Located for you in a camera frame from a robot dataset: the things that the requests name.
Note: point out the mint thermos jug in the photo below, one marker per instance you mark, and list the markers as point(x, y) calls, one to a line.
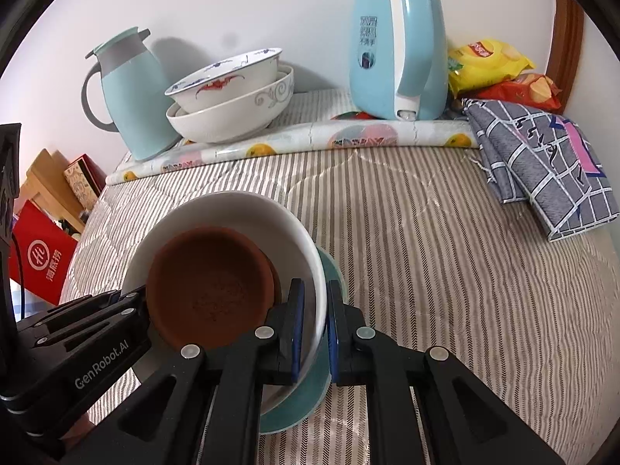
point(135, 106)

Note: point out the fruit print table mat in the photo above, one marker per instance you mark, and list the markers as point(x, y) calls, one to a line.
point(315, 140)

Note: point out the red chip bag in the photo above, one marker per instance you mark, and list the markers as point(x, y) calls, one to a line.
point(518, 92)

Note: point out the beige patterned box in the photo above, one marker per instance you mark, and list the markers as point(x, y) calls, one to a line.
point(82, 181)

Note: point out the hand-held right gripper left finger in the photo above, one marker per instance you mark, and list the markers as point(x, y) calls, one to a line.
point(298, 334)

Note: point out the red and blue patterned bowl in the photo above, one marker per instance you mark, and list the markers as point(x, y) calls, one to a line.
point(232, 92)

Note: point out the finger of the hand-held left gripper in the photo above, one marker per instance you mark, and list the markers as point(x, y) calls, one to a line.
point(97, 327)
point(82, 307)

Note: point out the yellow chip bag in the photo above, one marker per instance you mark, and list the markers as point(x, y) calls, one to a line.
point(484, 65)

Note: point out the light wooden furniture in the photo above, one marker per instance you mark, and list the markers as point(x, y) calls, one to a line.
point(38, 174)

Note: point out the light blue electric kettle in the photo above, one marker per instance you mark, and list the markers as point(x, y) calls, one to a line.
point(378, 82)

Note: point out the red cardboard box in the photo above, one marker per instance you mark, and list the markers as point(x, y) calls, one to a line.
point(43, 252)

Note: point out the brown clay saucer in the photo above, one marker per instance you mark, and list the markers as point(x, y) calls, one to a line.
point(208, 281)

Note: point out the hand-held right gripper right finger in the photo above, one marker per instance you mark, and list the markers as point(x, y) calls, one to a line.
point(333, 334)

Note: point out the grey patterned folded cloth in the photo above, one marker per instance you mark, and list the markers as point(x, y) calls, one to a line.
point(533, 169)

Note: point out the brown wooden frame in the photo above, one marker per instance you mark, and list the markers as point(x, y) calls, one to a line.
point(566, 34)

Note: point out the light blue plate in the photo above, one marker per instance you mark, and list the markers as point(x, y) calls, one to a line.
point(310, 397)

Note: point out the white bowl with grey swirls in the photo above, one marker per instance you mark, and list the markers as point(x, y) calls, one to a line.
point(227, 123)

